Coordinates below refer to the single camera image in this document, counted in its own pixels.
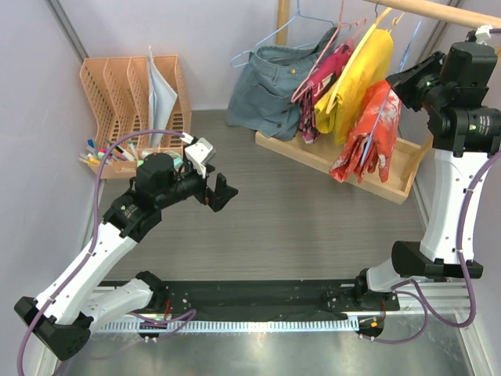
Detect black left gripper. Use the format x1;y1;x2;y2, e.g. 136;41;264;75
156;161;237;211

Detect blue wire hanger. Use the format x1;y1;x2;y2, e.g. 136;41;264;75
359;21;422;166
229;0;337;70

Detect orange tie-dye trousers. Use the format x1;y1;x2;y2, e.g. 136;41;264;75
329;80;402;183

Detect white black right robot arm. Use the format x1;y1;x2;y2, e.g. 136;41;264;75
349;42;500;310

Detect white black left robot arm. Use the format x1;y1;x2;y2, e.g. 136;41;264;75
14;153;238;361

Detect yellow wooden hanger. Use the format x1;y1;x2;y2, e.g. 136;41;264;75
325;8;405;114

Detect bunch of coloured pens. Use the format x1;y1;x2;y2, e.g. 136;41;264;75
78;139;139;172

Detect white papers in organizer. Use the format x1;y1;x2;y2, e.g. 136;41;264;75
146;46;178;130

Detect yellow garment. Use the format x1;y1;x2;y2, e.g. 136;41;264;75
314;28;394;145

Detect orange plastic file organizer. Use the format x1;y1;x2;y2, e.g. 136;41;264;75
80;55;192;179

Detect magenta patterned garment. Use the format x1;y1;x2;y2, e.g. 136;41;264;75
298;39;355;144

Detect blue denim shorts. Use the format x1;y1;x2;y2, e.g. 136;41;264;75
227;27;337;141

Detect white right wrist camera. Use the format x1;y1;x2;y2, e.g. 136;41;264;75
466;25;501;45

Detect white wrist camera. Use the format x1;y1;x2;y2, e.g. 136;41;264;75
181;132;216;179
466;25;501;45

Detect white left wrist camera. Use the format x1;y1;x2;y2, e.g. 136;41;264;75
181;132;216;179

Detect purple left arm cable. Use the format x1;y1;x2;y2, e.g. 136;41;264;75
17;129;196;376

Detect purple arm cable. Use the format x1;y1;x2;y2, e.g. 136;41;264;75
359;25;501;344
17;129;196;376

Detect pink wire hanger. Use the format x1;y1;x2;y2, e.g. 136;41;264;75
290;0;367;103

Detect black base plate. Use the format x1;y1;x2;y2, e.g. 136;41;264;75
134;278;400;322

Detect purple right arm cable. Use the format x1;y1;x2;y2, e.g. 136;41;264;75
359;25;501;344

